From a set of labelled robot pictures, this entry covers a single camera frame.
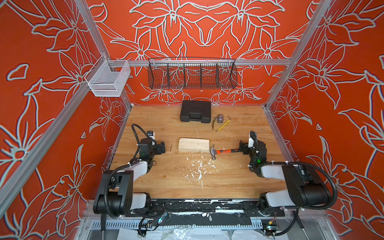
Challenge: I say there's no light wooden block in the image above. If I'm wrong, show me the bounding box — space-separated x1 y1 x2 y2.
178 138 210 153

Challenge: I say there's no orange black claw hammer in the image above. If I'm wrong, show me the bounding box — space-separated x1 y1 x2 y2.
210 145 242 160

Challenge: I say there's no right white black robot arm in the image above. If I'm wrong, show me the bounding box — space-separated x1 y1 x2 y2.
239 131 338 216

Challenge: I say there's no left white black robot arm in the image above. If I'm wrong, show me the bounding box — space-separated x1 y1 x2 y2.
93 124 166 219

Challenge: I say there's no yellow hex key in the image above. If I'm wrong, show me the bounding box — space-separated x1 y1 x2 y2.
216 117 231 132

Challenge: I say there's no steel ball valve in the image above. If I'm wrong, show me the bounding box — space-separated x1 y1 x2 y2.
212 114 224 130

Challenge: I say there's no black plastic tool case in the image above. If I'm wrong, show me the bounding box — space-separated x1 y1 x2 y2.
180 100 212 124

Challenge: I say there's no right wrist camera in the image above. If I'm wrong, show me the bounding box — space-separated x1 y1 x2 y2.
248 131 257 148

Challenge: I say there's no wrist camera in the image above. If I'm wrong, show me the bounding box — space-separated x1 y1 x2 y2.
147 131 155 140
248 131 257 148

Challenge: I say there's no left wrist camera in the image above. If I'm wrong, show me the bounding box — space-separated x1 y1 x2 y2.
147 131 155 140

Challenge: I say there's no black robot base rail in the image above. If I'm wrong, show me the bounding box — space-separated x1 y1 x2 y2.
125 198 286 218

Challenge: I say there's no black wire wall basket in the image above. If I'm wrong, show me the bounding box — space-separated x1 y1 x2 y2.
148 57 238 90

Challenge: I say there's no white mesh wall basket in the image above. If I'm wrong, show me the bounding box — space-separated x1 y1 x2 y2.
85 56 131 97

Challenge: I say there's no black handled screwdriver left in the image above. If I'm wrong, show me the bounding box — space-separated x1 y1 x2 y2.
100 214 107 232

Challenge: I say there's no black handled screwdriver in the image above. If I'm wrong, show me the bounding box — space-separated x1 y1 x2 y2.
296 216 309 240
100 214 107 232

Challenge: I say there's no black handled screwdriver right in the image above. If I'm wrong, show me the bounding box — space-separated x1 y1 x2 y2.
296 216 309 240

